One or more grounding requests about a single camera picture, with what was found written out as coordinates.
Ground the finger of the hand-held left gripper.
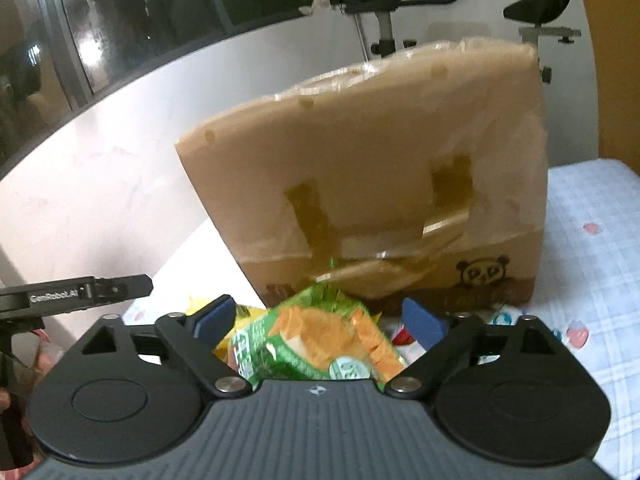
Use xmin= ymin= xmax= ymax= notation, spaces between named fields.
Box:
xmin=94 ymin=274 xmax=154 ymax=307

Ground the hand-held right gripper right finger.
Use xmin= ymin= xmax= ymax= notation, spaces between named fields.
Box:
xmin=382 ymin=296 xmax=566 ymax=402

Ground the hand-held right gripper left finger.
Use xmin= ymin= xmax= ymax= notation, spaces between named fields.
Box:
xmin=79 ymin=293 xmax=253 ymax=399

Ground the green snack packet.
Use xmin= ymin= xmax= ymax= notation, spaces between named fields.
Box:
xmin=227 ymin=281 xmax=407 ymax=394

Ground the plastic-lined cardboard box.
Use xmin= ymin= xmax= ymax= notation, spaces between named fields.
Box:
xmin=174 ymin=36 xmax=551 ymax=322

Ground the red and white snack packet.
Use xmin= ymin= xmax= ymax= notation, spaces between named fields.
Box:
xmin=382 ymin=310 xmax=426 ymax=347

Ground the yellow snack packet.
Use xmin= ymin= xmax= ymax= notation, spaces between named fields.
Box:
xmin=185 ymin=294 xmax=272 ymax=361

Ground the white checked printed blanket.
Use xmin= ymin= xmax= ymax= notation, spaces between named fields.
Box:
xmin=120 ymin=157 xmax=640 ymax=480

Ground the dark glass window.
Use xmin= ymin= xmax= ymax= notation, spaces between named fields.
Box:
xmin=0 ymin=0 xmax=517 ymax=173

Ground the brown wooden panel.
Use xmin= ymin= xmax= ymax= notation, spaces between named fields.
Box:
xmin=570 ymin=0 xmax=640 ymax=177

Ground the black exercise bike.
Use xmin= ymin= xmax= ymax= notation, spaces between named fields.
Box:
xmin=299 ymin=0 xmax=584 ymax=87

